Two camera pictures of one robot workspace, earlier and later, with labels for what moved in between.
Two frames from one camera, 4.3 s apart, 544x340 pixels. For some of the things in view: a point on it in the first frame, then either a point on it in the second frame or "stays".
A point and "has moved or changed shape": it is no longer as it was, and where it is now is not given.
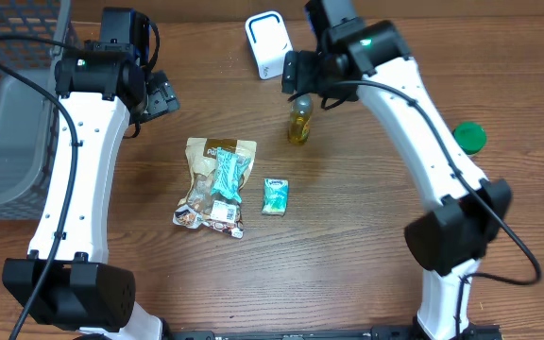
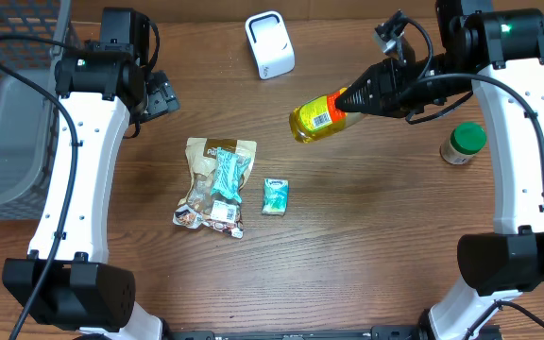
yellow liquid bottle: (299, 119) has moved or changed shape
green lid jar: (470, 137) stays
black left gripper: (161, 95) stays
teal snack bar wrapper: (228, 170) stays
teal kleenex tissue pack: (276, 194) stays
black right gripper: (301, 79) → (387, 92)
